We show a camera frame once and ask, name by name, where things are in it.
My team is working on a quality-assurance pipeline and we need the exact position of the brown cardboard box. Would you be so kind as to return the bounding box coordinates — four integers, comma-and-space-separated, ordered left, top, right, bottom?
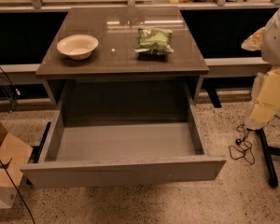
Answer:
0, 121, 33, 209

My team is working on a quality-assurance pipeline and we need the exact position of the open grey top drawer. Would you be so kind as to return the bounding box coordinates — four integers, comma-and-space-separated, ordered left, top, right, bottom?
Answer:
21, 80, 226, 189

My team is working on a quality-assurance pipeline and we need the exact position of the black cable on floor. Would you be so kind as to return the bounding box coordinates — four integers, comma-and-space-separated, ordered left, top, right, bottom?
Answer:
228, 123, 256, 166

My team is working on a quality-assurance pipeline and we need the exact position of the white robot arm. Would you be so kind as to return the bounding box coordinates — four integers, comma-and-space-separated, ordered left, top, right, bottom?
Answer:
241, 8, 280, 130

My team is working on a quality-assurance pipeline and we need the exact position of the black cable at left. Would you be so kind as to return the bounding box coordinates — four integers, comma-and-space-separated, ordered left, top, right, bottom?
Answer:
0, 143, 36, 224

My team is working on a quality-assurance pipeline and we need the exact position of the grey cabinet with glossy top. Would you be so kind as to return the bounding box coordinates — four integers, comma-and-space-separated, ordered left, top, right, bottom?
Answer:
36, 7, 208, 110

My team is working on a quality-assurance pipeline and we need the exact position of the black stand leg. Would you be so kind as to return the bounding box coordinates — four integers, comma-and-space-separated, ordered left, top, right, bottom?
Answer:
256, 129, 280, 188

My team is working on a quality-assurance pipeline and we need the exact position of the cream ceramic bowl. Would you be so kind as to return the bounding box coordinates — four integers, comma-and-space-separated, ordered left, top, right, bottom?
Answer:
57, 35, 99, 61

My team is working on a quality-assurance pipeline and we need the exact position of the green jalapeno chip bag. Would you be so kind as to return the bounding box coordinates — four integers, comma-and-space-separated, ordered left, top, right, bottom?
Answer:
134, 27, 174, 55

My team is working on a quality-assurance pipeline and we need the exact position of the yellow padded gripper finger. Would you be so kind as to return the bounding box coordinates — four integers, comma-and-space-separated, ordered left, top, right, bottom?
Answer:
245, 67, 280, 130

